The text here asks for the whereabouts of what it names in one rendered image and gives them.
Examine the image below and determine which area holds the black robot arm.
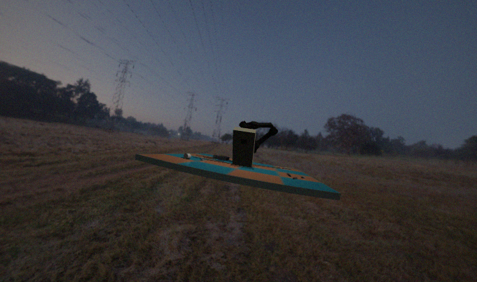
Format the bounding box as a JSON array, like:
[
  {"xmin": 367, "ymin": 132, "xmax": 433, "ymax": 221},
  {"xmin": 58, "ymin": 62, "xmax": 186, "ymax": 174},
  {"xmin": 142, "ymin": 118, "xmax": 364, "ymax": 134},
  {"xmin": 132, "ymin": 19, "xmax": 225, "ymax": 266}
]
[{"xmin": 239, "ymin": 121, "xmax": 278, "ymax": 153}]

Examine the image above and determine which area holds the dark grey service panel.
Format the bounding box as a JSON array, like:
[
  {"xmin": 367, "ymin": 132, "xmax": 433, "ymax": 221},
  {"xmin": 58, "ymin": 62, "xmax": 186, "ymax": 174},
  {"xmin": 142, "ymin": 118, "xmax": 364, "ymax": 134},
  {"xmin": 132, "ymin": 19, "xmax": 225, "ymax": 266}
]
[{"xmin": 232, "ymin": 127, "xmax": 256, "ymax": 168}]

